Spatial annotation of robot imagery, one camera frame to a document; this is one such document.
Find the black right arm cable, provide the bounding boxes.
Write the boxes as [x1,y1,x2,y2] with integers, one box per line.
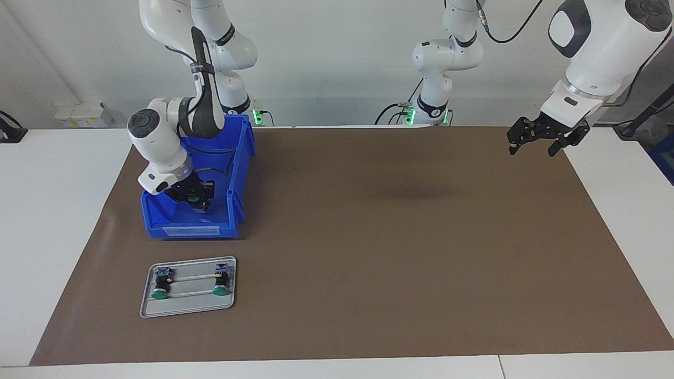
[164,45,236,177]

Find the blue plastic storage bin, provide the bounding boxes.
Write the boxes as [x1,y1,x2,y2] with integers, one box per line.
[141,113,257,240]

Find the blue crate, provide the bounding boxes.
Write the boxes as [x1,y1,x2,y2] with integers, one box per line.
[649,134,674,186]

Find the grey metal tray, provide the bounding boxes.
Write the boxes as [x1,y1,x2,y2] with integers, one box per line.
[140,256,237,318]

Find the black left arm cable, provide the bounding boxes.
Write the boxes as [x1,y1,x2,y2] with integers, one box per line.
[477,0,674,107]

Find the black stand pole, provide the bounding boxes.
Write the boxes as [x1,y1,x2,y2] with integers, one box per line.
[613,84,674,142]

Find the brown table mat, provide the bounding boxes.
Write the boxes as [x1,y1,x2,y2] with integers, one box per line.
[29,125,674,366]

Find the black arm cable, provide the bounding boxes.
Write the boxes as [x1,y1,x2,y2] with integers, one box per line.
[477,0,674,107]
[164,45,236,177]

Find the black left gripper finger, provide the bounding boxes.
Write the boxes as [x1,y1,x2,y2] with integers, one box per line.
[548,122,591,157]
[507,117,548,156]

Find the black base cable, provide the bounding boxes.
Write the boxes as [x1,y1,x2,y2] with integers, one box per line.
[375,79,424,126]

